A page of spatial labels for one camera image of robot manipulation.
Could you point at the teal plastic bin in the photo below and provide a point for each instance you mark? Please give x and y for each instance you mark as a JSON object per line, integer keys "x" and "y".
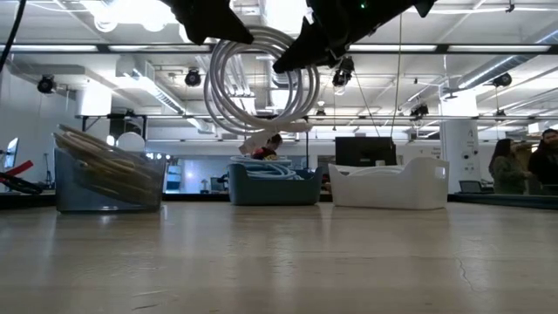
{"x": 274, "y": 192}

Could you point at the red object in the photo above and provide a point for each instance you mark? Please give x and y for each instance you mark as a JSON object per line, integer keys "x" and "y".
{"x": 19, "y": 168}

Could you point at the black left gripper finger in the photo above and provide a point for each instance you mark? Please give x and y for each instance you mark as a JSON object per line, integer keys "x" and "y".
{"x": 194, "y": 28}
{"x": 231, "y": 26}

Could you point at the black computer monitor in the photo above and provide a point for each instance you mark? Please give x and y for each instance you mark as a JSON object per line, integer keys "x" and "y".
{"x": 364, "y": 150}

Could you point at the clear plastic bin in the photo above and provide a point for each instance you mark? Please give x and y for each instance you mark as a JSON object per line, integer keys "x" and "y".
{"x": 70, "y": 196}

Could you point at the person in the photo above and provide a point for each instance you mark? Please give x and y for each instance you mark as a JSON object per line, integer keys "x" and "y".
{"x": 268, "y": 152}
{"x": 505, "y": 172}
{"x": 545, "y": 163}

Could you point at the white round column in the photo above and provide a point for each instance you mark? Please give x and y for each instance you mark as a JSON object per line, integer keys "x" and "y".
{"x": 460, "y": 144}

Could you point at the black metal frame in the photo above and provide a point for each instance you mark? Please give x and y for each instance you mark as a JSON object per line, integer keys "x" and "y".
{"x": 83, "y": 126}

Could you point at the lit computer screen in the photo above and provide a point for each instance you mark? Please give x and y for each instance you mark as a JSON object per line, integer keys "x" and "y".
{"x": 11, "y": 152}

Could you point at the black ceiling spotlight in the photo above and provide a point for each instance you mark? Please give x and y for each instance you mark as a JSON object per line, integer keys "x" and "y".
{"x": 502, "y": 80}
{"x": 46, "y": 84}
{"x": 342, "y": 75}
{"x": 419, "y": 110}
{"x": 193, "y": 78}

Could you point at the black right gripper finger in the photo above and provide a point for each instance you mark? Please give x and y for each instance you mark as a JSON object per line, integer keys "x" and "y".
{"x": 305, "y": 50}
{"x": 338, "y": 52}

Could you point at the white plastic bin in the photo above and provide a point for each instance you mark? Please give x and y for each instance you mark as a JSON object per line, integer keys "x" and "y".
{"x": 383, "y": 192}

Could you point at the dark laptop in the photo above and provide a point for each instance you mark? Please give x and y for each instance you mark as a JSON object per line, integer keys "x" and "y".
{"x": 475, "y": 186}

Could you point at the black overhead light bar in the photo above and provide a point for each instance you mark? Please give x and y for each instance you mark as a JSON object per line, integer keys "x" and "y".
{"x": 440, "y": 48}

